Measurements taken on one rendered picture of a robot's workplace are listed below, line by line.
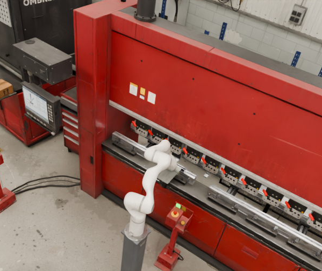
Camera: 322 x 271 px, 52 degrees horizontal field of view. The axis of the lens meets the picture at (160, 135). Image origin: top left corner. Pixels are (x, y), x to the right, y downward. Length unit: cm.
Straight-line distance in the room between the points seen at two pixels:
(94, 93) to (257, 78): 155
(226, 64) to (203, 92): 34
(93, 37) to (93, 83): 45
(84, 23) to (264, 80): 155
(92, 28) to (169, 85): 80
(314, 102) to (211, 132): 90
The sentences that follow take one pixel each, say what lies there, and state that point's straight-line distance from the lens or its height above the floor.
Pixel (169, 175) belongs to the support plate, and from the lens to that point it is 329.
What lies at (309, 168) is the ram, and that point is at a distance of 279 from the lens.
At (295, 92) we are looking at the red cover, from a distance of 249.
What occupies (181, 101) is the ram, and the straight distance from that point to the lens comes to 293.
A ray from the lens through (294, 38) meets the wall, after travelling 681.
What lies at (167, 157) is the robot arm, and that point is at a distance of 261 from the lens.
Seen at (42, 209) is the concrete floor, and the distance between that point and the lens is 429.
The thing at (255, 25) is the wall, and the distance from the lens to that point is 704.
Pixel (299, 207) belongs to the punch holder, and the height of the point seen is 130.
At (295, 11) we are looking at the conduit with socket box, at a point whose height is 163.
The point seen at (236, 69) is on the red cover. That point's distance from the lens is 256.
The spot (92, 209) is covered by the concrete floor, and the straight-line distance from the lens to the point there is 423.
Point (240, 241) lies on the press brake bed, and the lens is 345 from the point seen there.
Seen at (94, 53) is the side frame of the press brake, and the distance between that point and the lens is 305.
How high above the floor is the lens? 336
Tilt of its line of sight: 39 degrees down
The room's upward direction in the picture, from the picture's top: 9 degrees clockwise
